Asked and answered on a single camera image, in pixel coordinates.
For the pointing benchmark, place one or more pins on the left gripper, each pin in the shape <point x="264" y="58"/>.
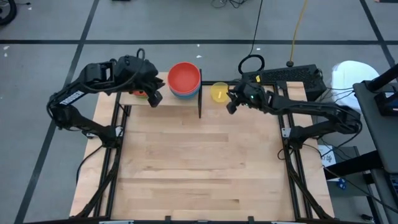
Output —
<point x="136" y="74"/>

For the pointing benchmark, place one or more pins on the black base bar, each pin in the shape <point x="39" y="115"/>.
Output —
<point x="351" y="165"/>

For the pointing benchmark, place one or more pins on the black pole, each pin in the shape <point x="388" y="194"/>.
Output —
<point x="384" y="76"/>

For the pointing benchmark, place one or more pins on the large pink bowl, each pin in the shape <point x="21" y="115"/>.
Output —
<point x="185" y="93"/>

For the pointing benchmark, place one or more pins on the black computer case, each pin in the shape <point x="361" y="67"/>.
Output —
<point x="289" y="74"/>

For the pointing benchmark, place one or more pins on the large teal bowl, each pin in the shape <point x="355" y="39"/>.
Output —
<point x="185" y="97"/>

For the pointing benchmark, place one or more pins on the white mounting bracket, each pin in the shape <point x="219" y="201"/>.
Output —
<point x="119" y="131"/>
<point x="286" y="132"/>

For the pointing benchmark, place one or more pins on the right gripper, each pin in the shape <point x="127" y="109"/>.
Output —
<point x="252" y="96"/>

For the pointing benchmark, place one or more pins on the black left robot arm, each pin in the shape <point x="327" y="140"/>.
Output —
<point x="93" y="74"/>

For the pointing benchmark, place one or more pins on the white paper sheet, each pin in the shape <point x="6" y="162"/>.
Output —
<point x="328" y="157"/>

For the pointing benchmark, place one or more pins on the black table edge bracket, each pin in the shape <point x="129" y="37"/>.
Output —
<point x="168" y="219"/>
<point x="251" y="219"/>

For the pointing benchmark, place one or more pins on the black aluminium table frame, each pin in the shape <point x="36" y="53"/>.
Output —
<point x="206" y="83"/>

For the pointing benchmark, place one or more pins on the small orange bowl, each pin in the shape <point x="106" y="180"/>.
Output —
<point x="140" y="92"/>

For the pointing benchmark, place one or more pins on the black bicycle wheel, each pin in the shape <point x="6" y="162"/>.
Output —
<point x="14" y="9"/>

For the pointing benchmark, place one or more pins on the wooden shelf with black legs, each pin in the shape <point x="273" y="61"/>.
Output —
<point x="174" y="102"/>

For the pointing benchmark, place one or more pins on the black desk device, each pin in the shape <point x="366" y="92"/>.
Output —
<point x="387" y="104"/>

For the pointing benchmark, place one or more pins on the silver aluminium profile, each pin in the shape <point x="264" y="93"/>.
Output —
<point x="116" y="222"/>

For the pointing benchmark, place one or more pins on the yellow tag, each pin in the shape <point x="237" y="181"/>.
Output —
<point x="257" y="78"/>

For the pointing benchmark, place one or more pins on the small yellow bowl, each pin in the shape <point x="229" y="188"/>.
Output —
<point x="217" y="90"/>

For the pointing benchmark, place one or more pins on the small blue object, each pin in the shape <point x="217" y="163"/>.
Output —
<point x="342" y="184"/>

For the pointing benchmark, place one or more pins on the grey side desk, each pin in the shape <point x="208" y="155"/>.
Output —
<point x="379" y="137"/>

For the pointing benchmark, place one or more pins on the large blue bowl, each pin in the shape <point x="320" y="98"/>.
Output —
<point x="185" y="95"/>

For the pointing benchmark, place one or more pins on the large coral red bowl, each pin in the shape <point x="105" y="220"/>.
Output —
<point x="184" y="76"/>

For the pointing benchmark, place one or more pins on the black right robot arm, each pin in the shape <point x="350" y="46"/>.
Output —
<point x="326" y="109"/>

